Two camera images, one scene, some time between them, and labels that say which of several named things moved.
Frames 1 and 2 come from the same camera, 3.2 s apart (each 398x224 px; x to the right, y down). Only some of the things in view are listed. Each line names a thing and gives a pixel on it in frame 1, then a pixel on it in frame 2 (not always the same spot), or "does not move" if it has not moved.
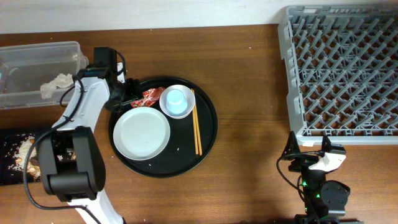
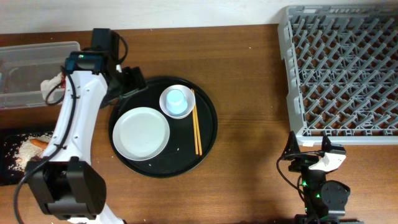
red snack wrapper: [149, 98] -> [63, 81]
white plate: [142, 133] does not move
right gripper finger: [293, 147] does not move
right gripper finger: [326, 144] does not move
